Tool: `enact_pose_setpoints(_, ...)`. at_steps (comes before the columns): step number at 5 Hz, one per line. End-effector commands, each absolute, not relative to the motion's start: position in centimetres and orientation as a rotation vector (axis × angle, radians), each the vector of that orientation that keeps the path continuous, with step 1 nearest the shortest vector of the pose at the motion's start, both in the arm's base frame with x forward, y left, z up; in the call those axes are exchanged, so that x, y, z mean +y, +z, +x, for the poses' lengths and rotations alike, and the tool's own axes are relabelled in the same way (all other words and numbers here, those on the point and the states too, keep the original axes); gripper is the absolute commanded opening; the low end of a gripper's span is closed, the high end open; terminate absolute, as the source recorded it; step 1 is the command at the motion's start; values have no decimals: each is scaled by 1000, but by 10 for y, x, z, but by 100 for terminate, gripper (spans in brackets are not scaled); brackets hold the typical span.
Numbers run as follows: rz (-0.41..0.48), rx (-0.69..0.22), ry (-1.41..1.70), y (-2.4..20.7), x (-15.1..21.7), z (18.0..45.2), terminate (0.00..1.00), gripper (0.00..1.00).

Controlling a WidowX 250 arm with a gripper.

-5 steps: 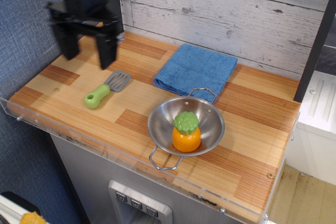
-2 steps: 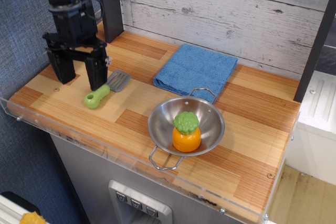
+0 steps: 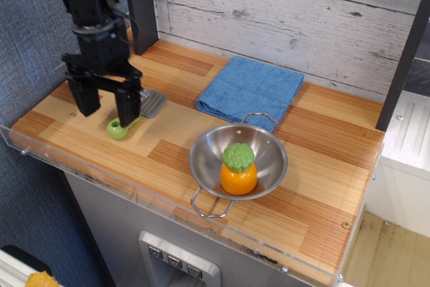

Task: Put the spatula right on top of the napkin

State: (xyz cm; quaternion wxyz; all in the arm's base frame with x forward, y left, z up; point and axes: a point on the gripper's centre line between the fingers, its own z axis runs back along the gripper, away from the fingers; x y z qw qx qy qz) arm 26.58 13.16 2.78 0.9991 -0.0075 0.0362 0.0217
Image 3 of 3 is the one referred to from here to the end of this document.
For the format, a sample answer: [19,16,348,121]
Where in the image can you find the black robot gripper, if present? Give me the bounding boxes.
[62,19,142,128]

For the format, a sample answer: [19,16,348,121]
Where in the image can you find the green handled grey toy spatula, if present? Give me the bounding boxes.
[106,89,168,140]

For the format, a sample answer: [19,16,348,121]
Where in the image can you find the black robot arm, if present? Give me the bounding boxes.
[62,0,143,128]

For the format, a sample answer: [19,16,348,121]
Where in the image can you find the blue folded cloth napkin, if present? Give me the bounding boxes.
[196,56,304,132]

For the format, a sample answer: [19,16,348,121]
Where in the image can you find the orange toy carrot green top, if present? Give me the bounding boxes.
[220,142,258,196]

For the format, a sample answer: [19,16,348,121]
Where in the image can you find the grey toy fridge cabinet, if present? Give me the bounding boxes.
[62,169,303,287]

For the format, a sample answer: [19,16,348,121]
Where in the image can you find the silver dispenser button panel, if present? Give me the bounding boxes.
[138,230,222,286]

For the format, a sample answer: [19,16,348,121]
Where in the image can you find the white black box bottom left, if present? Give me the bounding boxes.
[1,245,52,286]

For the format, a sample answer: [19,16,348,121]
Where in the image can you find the yellow toy at bottom left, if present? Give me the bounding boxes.
[25,272,60,287]

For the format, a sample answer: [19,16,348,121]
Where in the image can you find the clear acrylic table guard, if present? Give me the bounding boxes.
[0,14,384,287]

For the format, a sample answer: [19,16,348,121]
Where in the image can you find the white toy sink counter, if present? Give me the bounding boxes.
[365,91,429,237]

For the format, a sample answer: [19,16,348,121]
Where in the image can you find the dark left upright post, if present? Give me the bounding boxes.
[127,0,159,55]

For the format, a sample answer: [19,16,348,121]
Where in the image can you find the dark upright post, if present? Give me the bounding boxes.
[127,0,159,55]
[376,0,429,132]

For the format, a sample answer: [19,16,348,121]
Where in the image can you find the small steel two-handled bowl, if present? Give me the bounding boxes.
[189,112,288,218]

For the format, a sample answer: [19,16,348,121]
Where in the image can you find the dark right upright post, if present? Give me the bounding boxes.
[376,0,429,132]

